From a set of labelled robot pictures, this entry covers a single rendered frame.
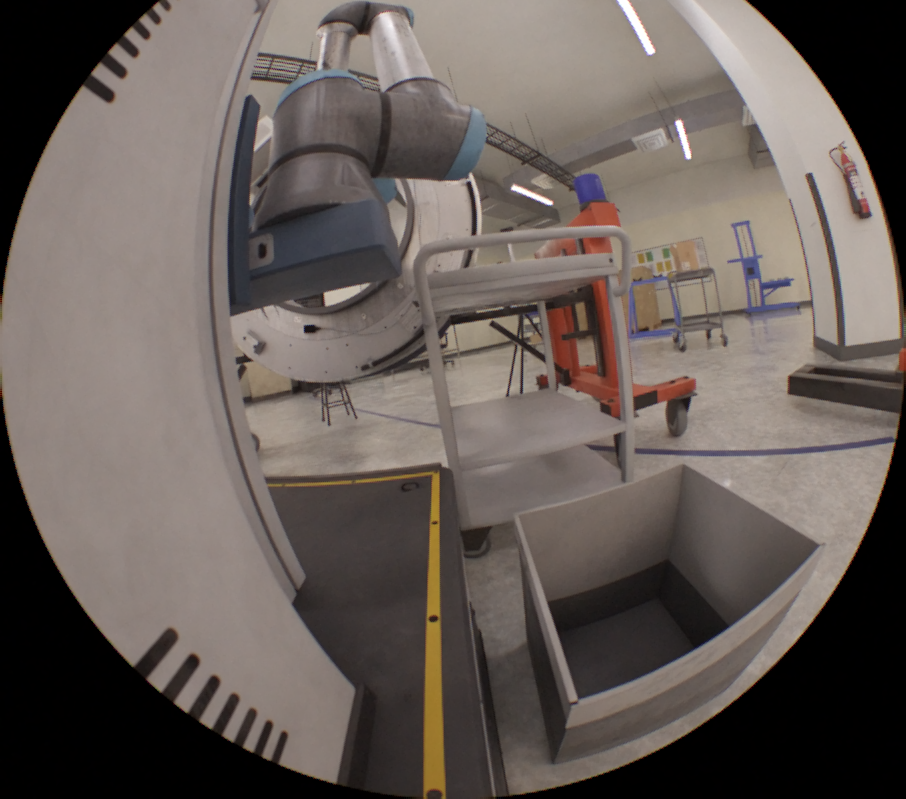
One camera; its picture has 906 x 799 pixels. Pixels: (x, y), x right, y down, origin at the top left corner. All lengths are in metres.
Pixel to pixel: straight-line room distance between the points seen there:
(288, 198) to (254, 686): 0.38
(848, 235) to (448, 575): 2.84
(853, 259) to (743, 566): 2.50
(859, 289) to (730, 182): 7.52
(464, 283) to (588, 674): 0.75
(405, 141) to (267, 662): 0.52
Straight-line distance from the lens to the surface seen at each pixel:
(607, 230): 0.62
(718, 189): 9.83
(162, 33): 0.18
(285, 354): 1.42
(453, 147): 0.50
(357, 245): 0.32
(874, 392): 1.60
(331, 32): 0.98
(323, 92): 0.48
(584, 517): 0.46
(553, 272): 0.65
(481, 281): 0.61
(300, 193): 0.35
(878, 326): 2.91
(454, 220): 1.34
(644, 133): 5.96
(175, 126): 0.16
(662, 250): 9.50
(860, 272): 2.82
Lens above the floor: 0.56
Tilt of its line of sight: 2 degrees down
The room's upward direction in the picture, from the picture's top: 9 degrees counter-clockwise
